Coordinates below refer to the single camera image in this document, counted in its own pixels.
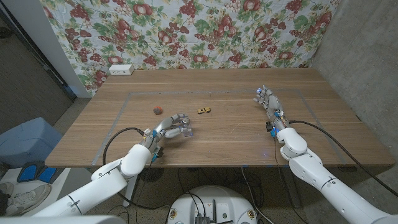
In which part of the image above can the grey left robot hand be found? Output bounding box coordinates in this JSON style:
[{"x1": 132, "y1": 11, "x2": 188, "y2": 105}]
[{"x1": 152, "y1": 113, "x2": 192, "y2": 139}]

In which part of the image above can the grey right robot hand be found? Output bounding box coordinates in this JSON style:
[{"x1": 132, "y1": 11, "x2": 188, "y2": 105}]
[{"x1": 252, "y1": 85, "x2": 285, "y2": 119}]

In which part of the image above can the clear glass salt shaker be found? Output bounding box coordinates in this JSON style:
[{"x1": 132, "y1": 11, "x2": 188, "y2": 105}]
[{"x1": 179, "y1": 116, "x2": 193, "y2": 138}]

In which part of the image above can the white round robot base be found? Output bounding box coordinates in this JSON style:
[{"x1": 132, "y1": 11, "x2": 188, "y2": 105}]
[{"x1": 167, "y1": 185, "x2": 258, "y2": 224}]

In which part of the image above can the black round table foot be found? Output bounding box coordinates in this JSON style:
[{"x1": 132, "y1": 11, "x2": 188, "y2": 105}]
[{"x1": 139, "y1": 167, "x2": 165, "y2": 184}]

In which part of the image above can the white power strip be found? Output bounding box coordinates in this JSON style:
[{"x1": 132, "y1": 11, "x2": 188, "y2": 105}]
[{"x1": 108, "y1": 63, "x2": 135, "y2": 76}]

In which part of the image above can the white table leg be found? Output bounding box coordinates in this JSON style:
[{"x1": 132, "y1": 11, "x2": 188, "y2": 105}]
[{"x1": 123, "y1": 174, "x2": 140, "y2": 208}]

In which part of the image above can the grey table leg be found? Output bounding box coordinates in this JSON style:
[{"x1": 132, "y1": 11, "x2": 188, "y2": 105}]
[{"x1": 281, "y1": 166, "x2": 302, "y2": 208}]

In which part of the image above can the fruit print backdrop cloth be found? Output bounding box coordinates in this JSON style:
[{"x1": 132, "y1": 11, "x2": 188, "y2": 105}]
[{"x1": 39, "y1": 0, "x2": 341, "y2": 96}]

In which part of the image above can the blue grey padded seat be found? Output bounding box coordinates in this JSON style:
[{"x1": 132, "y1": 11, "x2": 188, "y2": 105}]
[{"x1": 0, "y1": 116, "x2": 63, "y2": 169}]

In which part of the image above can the blue and black foot pedal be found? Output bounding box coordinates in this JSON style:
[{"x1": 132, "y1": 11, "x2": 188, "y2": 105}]
[{"x1": 17, "y1": 160, "x2": 63, "y2": 184}]

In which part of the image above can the white sneaker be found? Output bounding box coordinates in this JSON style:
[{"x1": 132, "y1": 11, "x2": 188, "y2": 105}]
[{"x1": 0, "y1": 182, "x2": 53, "y2": 217}]

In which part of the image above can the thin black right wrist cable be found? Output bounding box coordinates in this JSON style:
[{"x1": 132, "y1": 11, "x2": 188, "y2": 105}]
[{"x1": 272, "y1": 135, "x2": 285, "y2": 175}]

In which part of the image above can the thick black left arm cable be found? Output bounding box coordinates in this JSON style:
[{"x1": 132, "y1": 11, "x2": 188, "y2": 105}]
[{"x1": 102, "y1": 126, "x2": 171, "y2": 210}]

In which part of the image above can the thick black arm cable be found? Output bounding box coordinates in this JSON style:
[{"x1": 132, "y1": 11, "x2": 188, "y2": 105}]
[
  {"x1": 289, "y1": 119, "x2": 398, "y2": 198},
  {"x1": 102, "y1": 126, "x2": 171, "y2": 210}
]

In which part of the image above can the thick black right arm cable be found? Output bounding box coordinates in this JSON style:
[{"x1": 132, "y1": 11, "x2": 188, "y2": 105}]
[{"x1": 289, "y1": 119, "x2": 398, "y2": 198}]

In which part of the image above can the white door frame post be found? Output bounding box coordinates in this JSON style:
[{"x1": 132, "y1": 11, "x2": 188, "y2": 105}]
[{"x1": 2, "y1": 0, "x2": 91, "y2": 99}]

